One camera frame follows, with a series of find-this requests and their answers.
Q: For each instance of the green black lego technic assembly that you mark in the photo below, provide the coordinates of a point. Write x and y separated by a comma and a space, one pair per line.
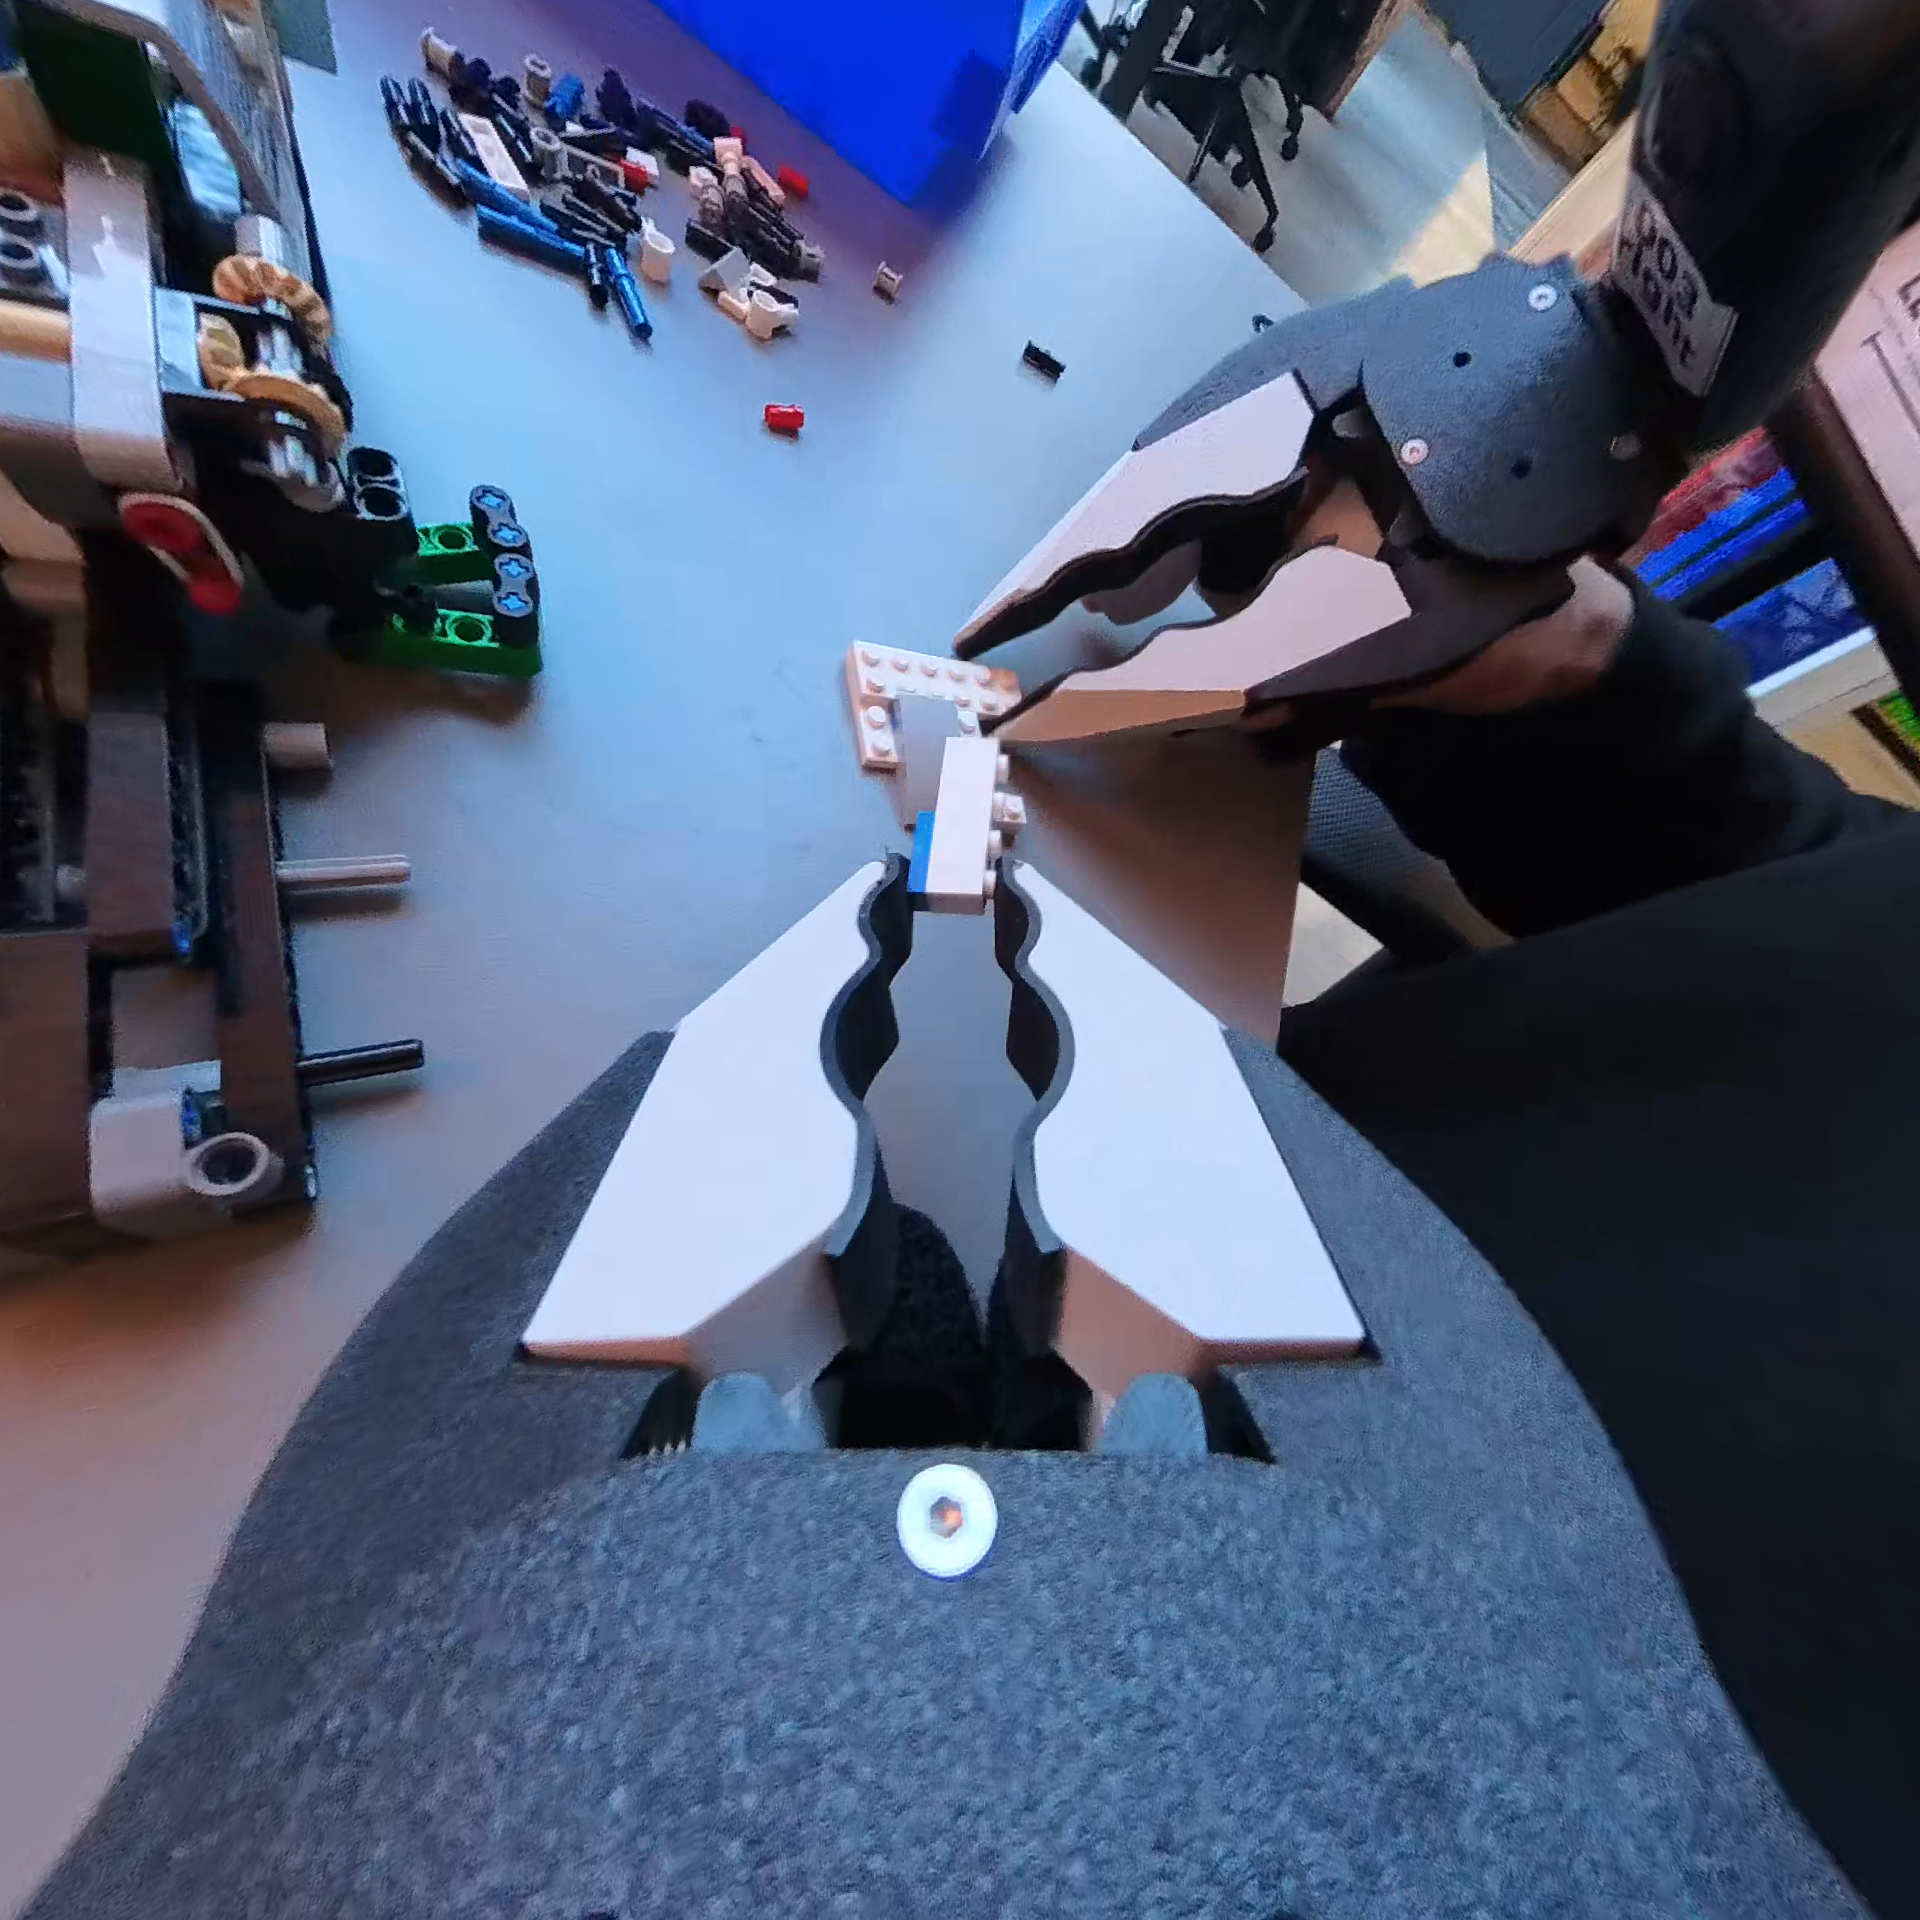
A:
466, 622

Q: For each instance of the white lego plate assembly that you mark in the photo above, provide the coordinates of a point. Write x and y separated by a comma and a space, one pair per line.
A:
902, 691

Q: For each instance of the white long lego plate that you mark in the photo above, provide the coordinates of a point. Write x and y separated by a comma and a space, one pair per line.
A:
967, 826

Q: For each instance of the pile of small lego pins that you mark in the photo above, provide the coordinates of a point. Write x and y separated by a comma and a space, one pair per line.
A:
601, 181

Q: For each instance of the partly built lego technic vehicle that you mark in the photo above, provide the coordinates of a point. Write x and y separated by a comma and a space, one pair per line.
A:
137, 750

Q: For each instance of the person's right hand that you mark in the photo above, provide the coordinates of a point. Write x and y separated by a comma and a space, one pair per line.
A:
1559, 646

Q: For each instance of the black swivel office chair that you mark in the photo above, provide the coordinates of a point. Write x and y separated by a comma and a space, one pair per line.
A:
1231, 107

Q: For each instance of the person's right forearm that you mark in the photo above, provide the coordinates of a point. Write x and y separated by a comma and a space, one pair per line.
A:
1622, 797

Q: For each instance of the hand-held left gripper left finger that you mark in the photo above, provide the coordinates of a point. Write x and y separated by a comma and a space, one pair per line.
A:
706, 1186

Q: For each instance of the grey lego axle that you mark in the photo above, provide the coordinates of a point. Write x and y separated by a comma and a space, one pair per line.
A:
347, 873

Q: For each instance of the black lego axle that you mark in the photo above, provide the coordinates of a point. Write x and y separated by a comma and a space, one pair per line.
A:
359, 1059

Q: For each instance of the grey lego bushing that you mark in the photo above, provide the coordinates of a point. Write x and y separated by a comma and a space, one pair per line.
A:
300, 749

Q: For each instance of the blue plastic bin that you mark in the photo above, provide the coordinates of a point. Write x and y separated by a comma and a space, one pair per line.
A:
870, 76

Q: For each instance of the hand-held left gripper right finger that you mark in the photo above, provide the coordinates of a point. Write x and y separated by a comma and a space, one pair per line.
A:
1202, 1202

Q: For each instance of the small red lego piece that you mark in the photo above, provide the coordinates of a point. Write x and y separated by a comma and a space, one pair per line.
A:
782, 420

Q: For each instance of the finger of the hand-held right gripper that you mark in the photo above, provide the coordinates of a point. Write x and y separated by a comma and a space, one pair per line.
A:
1260, 646
1172, 495

